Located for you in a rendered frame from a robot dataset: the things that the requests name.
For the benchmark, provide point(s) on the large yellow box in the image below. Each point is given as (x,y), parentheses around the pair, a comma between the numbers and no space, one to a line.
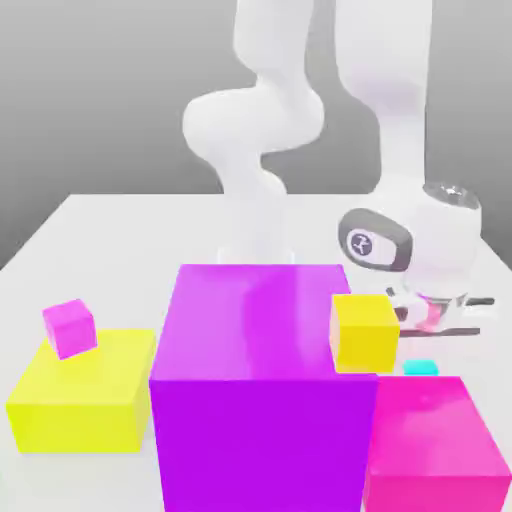
(80,408)

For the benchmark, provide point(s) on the small pink cube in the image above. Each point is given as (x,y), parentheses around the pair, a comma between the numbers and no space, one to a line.
(71,330)

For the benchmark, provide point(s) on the large purple box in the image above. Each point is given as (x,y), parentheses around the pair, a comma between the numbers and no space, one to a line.
(260,432)

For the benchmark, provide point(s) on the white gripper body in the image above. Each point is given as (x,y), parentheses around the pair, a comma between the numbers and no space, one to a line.
(440,331)

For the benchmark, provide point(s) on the small cyan cube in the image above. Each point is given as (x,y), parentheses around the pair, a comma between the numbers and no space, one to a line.
(420,367)

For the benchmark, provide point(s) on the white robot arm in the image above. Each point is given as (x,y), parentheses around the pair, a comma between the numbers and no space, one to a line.
(256,112)

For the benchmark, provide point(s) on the large pink box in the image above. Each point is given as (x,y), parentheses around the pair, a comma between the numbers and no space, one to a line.
(436,440)

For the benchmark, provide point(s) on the small yellow cube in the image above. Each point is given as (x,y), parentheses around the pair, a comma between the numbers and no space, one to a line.
(366,340)

